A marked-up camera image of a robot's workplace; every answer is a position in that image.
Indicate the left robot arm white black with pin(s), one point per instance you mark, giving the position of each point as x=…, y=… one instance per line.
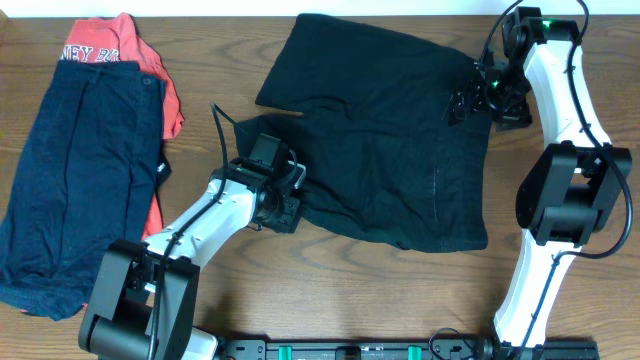
x=143, y=302

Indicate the red printed t-shirt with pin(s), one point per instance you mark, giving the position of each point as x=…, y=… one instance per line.
x=120, y=45

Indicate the black shorts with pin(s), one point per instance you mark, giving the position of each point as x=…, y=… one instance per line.
x=366, y=110

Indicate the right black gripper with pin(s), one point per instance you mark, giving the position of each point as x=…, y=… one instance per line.
x=460, y=105

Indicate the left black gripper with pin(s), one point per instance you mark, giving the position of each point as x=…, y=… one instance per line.
x=286, y=214

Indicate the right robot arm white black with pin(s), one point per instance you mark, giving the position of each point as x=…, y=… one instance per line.
x=568, y=194

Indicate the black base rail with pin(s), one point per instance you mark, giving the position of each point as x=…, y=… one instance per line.
x=439, y=348

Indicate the navy blue shorts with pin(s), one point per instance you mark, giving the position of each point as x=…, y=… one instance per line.
x=48, y=267

